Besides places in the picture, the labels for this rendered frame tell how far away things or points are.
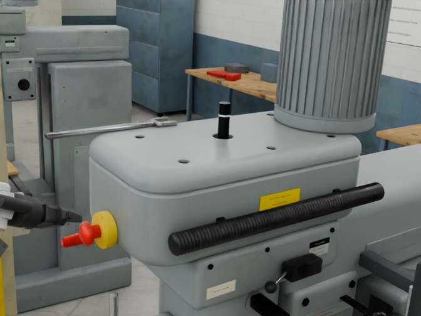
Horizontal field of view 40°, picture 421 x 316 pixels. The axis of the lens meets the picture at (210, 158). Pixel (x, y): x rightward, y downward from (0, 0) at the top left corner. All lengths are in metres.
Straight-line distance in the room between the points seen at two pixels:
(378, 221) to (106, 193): 0.58
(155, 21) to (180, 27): 0.37
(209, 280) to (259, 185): 0.18
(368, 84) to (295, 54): 0.14
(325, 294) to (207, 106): 7.47
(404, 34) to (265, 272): 5.09
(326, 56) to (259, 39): 6.48
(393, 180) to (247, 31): 6.51
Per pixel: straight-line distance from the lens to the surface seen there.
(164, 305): 1.15
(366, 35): 1.08
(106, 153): 0.95
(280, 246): 1.04
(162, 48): 8.30
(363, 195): 1.08
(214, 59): 8.32
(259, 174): 0.93
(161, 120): 1.10
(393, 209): 1.27
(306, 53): 1.08
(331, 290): 1.20
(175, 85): 8.51
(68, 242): 1.05
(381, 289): 1.35
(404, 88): 6.00
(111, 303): 1.60
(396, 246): 1.32
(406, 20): 5.99
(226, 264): 0.97
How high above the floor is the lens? 2.18
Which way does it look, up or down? 19 degrees down
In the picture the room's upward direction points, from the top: 3 degrees clockwise
